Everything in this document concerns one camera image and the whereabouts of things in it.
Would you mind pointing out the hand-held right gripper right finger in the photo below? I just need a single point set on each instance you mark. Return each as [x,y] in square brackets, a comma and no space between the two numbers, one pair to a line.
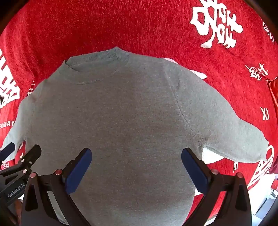
[194,171]

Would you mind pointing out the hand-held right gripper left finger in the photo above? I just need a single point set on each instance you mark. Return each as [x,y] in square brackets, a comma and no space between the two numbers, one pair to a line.
[79,171]

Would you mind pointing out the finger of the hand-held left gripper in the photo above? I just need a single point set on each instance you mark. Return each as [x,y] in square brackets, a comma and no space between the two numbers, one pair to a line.
[7,151]
[30,157]

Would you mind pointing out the grey knit sweater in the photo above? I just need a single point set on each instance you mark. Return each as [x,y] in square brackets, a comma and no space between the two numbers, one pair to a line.
[130,108]

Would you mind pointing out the red printed blanket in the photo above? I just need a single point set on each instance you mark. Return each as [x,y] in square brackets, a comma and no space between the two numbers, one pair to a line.
[86,32]

